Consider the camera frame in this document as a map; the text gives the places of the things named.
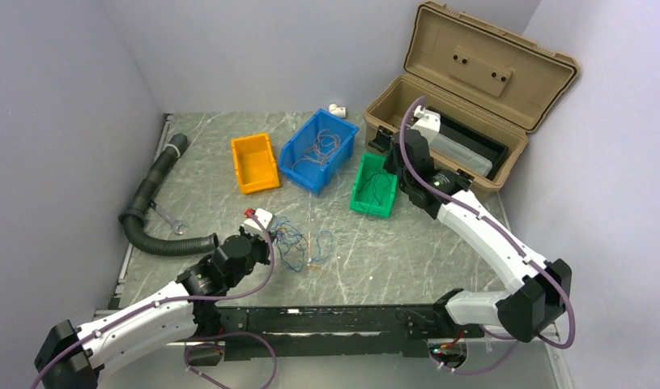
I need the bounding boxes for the blue cable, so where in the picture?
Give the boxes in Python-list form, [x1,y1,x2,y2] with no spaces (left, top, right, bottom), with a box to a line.
[273,216,336,274]

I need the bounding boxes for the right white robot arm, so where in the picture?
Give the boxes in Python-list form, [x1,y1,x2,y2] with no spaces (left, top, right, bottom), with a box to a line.
[384,129,577,349]

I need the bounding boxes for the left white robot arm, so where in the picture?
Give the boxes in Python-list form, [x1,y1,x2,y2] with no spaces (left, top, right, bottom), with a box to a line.
[31,220,275,388]

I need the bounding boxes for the grey plastic case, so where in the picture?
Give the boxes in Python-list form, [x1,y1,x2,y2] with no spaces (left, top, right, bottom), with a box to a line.
[425,134,494,177]

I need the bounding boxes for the black toolbox tray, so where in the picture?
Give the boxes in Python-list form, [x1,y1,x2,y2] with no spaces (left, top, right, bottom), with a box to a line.
[425,106,509,180]

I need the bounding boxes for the green plastic bin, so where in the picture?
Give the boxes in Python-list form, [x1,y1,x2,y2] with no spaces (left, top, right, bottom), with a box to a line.
[349,152,398,218]

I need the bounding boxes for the orange plastic bin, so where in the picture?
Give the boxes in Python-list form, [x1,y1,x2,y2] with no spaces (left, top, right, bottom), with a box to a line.
[231,133,280,195]

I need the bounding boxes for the white plastic fitting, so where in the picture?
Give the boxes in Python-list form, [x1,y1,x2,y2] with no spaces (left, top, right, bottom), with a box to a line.
[328,104,347,118]

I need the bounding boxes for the silver wrench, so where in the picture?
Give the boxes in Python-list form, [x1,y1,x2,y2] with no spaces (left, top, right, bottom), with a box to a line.
[148,199,189,236]

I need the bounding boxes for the blue plastic bin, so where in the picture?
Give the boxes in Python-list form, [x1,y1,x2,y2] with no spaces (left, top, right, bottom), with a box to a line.
[279,109,360,195]

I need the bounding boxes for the tan plastic toolbox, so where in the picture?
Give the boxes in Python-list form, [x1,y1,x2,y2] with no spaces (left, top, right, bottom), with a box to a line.
[364,1,581,199]

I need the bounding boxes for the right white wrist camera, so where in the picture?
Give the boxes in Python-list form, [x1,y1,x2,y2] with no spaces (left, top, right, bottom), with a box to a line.
[411,105,441,143]

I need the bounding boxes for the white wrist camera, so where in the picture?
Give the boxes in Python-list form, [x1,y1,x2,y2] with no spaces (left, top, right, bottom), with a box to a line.
[411,105,441,143]
[242,208,276,233]

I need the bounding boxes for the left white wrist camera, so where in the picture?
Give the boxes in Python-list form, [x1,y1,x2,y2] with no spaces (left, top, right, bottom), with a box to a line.
[242,208,276,233]

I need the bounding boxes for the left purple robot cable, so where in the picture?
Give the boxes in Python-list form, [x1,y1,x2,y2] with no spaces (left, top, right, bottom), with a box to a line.
[28,212,279,389]

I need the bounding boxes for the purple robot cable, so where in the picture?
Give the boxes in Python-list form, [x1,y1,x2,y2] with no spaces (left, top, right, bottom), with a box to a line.
[398,96,577,377]
[28,212,279,389]

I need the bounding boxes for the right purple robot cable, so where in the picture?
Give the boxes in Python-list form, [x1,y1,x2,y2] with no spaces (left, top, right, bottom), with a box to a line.
[398,96,577,377]

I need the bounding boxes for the black corrugated hose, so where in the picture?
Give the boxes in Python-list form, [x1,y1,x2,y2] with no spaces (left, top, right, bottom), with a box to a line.
[117,133,220,257]

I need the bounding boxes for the aluminium frame rail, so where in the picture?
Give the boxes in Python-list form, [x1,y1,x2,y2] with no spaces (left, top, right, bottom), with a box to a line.
[68,102,574,388]

